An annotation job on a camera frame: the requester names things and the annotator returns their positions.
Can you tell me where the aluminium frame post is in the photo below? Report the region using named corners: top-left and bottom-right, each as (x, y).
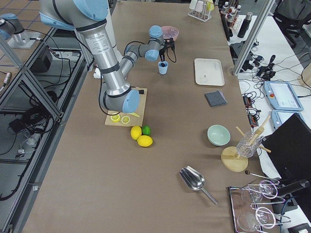
top-left (232, 0), bottom-right (275, 76)

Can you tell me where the mint green bowl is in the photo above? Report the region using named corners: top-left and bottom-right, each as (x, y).
top-left (207, 125), bottom-right (231, 146)

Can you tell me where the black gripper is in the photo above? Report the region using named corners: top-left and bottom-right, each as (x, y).
top-left (159, 40), bottom-right (170, 62)

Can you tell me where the white cup rack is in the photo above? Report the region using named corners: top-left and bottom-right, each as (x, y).
top-left (188, 0), bottom-right (214, 22)

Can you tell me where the black teleoperation device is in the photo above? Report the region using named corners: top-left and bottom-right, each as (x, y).
top-left (256, 55), bottom-right (276, 81)

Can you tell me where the green lime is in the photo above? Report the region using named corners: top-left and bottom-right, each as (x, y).
top-left (141, 125), bottom-right (151, 136)

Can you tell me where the bamboo cutting board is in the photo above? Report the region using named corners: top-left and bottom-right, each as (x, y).
top-left (101, 88), bottom-right (147, 127)

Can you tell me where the yellow lemon upper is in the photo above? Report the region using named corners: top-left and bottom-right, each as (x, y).
top-left (130, 126), bottom-right (142, 140)

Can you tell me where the clear textured glass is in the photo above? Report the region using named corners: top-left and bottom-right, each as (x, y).
top-left (236, 131), bottom-right (263, 158)

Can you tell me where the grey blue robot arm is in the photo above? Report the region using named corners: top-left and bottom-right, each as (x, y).
top-left (40, 0), bottom-right (164, 113)

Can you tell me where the lemon half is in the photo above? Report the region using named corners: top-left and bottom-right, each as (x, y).
top-left (121, 116), bottom-right (131, 124)
top-left (110, 114), bottom-right (121, 122)

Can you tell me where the black computer monitor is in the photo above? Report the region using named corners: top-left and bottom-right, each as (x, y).
top-left (263, 113), bottom-right (311, 181)

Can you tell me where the lemon half lower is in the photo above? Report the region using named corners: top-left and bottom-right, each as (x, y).
top-left (121, 116), bottom-right (131, 124)

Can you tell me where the yellow lemon lower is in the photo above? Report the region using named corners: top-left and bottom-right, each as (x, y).
top-left (137, 135), bottom-right (153, 147)

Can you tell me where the yellow lemon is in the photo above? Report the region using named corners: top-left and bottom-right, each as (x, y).
top-left (137, 135), bottom-right (153, 147)
top-left (130, 126), bottom-right (142, 140)

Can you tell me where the wire glass rack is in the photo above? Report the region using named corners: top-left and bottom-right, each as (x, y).
top-left (244, 179), bottom-right (292, 233)

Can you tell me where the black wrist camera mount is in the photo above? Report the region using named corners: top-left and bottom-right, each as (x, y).
top-left (166, 38), bottom-right (175, 52)

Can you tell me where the light blue monitor device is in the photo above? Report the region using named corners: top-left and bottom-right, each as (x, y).
top-left (263, 81), bottom-right (304, 111)

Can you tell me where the pile of clear ice cubes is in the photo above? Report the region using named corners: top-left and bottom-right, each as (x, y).
top-left (162, 27), bottom-right (179, 39)

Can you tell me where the black power box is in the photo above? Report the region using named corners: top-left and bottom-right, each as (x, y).
top-left (30, 46), bottom-right (52, 73)

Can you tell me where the pink bowl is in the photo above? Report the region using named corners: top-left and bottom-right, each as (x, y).
top-left (160, 25), bottom-right (180, 41)

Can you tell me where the silver metal object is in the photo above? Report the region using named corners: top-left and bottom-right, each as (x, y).
top-left (179, 166), bottom-right (218, 205)

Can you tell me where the grey folded cloth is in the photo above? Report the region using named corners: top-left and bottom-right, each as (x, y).
top-left (205, 90), bottom-right (227, 107)

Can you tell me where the clear wine glass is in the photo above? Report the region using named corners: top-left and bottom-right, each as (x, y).
top-left (237, 212), bottom-right (260, 233)

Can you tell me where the copper wire rack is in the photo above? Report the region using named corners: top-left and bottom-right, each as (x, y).
top-left (225, 10), bottom-right (242, 31)

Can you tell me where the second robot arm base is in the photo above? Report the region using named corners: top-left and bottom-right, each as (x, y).
top-left (0, 13), bottom-right (37, 49)

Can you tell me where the wooden stand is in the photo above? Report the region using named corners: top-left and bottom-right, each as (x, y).
top-left (221, 115), bottom-right (271, 172)

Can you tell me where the light blue plastic cup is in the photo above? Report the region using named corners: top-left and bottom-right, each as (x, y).
top-left (158, 61), bottom-right (168, 75)

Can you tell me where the lemon half upper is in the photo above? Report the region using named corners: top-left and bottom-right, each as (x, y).
top-left (110, 114), bottom-right (121, 122)

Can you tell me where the black thermos bottle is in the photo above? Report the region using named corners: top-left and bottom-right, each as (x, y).
top-left (237, 12), bottom-right (253, 38)

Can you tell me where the black office chair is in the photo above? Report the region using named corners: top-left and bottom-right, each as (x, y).
top-left (273, 0), bottom-right (311, 48)

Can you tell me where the cream rabbit tray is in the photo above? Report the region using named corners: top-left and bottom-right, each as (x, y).
top-left (194, 58), bottom-right (225, 86)

